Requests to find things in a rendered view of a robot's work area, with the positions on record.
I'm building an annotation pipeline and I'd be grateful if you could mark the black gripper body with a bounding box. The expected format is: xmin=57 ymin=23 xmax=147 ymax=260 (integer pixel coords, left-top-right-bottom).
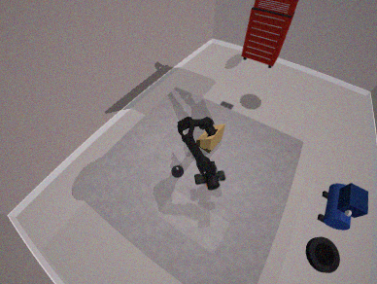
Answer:
xmin=194 ymin=171 xmax=225 ymax=185

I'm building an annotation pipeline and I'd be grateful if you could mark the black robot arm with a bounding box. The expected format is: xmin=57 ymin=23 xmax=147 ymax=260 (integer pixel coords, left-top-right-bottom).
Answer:
xmin=177 ymin=117 xmax=220 ymax=190

